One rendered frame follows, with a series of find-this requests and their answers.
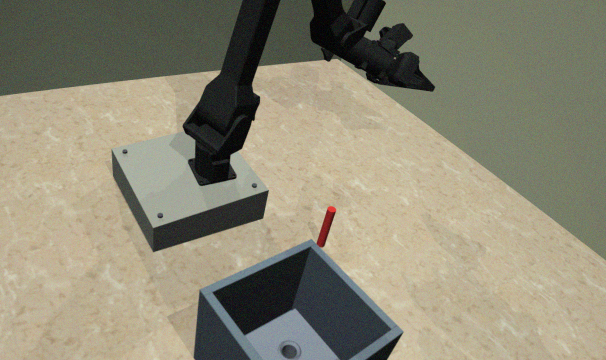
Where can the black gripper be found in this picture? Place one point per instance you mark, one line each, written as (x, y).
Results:
(402, 72)

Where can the red peg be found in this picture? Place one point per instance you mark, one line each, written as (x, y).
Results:
(329, 216)

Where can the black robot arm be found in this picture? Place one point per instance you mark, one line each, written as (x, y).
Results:
(221, 120)

